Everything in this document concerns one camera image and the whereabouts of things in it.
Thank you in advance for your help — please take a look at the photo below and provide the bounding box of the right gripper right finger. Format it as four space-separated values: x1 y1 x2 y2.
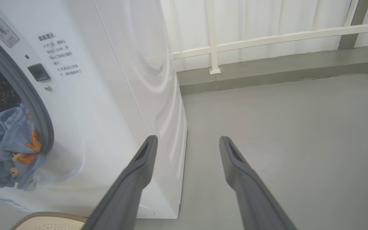
219 136 297 230

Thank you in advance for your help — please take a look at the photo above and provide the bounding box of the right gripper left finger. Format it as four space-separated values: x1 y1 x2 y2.
82 135 158 230

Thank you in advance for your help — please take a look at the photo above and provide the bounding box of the blue patterned garment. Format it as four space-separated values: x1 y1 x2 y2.
0 103 44 191

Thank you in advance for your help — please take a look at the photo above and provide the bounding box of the white front-load washing machine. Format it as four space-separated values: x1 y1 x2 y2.
0 0 188 219

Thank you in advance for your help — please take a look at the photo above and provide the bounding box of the black door latch socket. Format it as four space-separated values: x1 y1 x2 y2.
27 63 51 82

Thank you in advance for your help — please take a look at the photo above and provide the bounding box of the cream perforated laundry basket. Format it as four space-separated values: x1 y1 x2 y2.
11 212 89 230

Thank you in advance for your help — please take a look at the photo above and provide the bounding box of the blue energy label sticker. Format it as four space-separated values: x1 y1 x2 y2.
0 198 34 214

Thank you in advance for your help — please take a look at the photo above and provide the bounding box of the white metal railing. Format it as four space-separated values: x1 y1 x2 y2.
170 0 368 75

